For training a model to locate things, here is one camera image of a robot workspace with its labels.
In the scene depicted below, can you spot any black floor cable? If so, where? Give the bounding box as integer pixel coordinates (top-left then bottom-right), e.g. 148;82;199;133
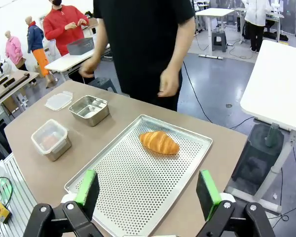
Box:
182;61;214;123

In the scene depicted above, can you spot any mannequin in pink jacket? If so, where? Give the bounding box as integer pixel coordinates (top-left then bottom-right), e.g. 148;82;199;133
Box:
4;30;28;72

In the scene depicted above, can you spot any rectangular stainless steel container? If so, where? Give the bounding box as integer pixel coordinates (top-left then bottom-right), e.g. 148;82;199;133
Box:
31;118;73;162
68;95;111;127

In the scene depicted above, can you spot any dark grey step stool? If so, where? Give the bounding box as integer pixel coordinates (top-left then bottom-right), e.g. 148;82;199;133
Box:
87;77;118;94

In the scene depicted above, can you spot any yellow emergency stop button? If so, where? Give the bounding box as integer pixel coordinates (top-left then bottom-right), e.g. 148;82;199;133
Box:
0;200;11;225

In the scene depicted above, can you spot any black plastic bin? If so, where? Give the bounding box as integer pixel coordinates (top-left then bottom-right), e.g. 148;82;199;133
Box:
231;122;286;193

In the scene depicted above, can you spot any white standing desk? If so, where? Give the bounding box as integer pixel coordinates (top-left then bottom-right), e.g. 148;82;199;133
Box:
194;7;235;60

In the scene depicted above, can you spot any person's left hand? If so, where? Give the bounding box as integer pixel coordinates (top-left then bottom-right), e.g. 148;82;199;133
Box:
157;66;182;98

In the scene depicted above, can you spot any man in red jacket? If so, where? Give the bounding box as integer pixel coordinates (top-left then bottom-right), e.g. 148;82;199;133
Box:
42;0;90;57

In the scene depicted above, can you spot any golden brown croissant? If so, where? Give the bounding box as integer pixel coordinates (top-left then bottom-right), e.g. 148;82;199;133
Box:
139;130;181;156
40;135;59;150

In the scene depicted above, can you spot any wooden workbench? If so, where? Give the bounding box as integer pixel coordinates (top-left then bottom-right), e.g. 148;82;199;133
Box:
0;70;40;109

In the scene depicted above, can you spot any person's right forearm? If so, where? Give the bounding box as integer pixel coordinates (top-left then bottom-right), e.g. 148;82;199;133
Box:
86;17;107;65

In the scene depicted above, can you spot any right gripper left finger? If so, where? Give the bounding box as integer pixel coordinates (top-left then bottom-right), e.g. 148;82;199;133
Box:
23;169;102;237

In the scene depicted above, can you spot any mannequin in blue and orange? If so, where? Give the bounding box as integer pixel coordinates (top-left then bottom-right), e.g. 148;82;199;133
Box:
24;15;58;88

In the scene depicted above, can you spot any white table with grey basket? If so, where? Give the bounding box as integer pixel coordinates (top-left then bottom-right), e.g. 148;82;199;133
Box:
44;43;112;81

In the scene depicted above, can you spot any person's right hand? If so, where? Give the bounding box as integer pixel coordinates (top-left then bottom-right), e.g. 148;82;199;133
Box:
78;56;101;79

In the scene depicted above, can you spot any large white table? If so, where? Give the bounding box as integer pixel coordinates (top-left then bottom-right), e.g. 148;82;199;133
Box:
240;39;296;213

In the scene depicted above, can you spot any aluminium profile frame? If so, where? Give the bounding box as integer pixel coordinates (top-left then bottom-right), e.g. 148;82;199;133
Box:
1;152;38;237

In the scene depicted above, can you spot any grey plastic stool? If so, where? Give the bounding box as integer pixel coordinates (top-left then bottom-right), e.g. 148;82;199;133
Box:
211;30;228;53

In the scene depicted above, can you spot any person in white coat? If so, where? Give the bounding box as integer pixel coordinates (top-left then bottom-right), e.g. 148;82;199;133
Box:
243;0;272;54

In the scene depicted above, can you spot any person in black t-shirt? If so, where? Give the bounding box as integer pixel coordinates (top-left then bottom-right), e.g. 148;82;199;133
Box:
93;0;196;112

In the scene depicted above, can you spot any grey perforated basket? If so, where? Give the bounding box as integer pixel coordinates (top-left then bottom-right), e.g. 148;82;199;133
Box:
67;37;95;56

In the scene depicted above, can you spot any perforated metal baking tray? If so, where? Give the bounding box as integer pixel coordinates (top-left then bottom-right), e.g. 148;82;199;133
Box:
64;114;214;237

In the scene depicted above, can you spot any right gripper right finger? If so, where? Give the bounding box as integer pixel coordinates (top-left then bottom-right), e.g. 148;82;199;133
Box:
195;169;276;237

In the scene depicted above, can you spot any clear plastic clip lid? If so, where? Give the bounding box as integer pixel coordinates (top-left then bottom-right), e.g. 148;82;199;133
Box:
44;90;74;112
31;118;69;156

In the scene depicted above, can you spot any person's left forearm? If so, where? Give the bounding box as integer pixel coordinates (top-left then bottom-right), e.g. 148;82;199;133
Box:
165;24;196;75

